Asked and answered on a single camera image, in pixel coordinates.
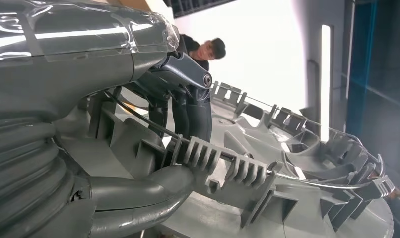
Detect person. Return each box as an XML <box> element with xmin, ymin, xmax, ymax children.
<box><xmin>178</xmin><ymin>34</ymin><xmax>227</xmax><ymax>72</ymax></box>

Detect long ceiling light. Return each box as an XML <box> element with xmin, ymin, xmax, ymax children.
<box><xmin>320</xmin><ymin>24</ymin><xmax>333</xmax><ymax>143</ymax></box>

